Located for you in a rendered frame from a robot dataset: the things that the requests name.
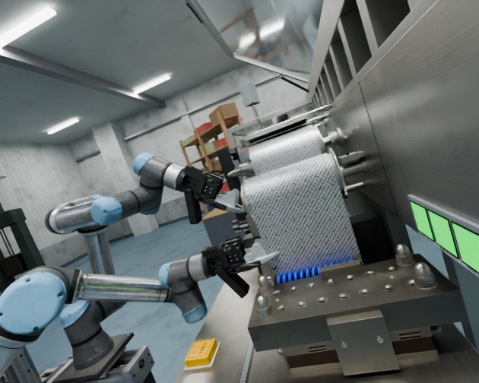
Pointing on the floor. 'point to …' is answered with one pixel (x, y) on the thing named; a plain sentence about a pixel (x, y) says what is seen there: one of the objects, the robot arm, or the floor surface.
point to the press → (14, 219)
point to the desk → (220, 226)
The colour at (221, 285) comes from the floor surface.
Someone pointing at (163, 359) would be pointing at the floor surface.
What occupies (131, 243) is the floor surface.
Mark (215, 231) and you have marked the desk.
